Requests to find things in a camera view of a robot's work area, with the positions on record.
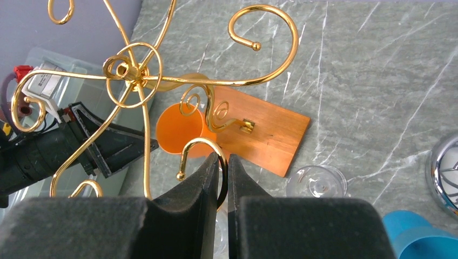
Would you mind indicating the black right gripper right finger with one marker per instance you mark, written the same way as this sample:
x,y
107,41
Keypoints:
x,y
263,226

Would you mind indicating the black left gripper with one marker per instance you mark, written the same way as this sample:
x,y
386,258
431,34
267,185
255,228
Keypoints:
x,y
40,156

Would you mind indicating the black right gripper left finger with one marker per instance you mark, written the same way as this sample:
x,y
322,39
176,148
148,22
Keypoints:
x,y
178,224

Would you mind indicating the orange plastic goblet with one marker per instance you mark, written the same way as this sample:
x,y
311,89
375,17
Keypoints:
x,y
174,130

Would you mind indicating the clear wine glass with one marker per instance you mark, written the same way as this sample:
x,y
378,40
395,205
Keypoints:
x,y
308,181

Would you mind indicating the clear plastic storage box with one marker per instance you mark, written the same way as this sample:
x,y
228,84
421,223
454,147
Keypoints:
x,y
32,157

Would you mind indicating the black yellow screwdriver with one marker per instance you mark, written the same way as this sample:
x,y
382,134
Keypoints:
x,y
6,130

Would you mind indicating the blue plastic goblet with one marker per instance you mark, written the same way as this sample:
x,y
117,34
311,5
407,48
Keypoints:
x,y
412,236

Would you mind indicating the chrome wire glass rack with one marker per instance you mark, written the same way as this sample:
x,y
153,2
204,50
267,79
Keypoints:
x,y
441,173

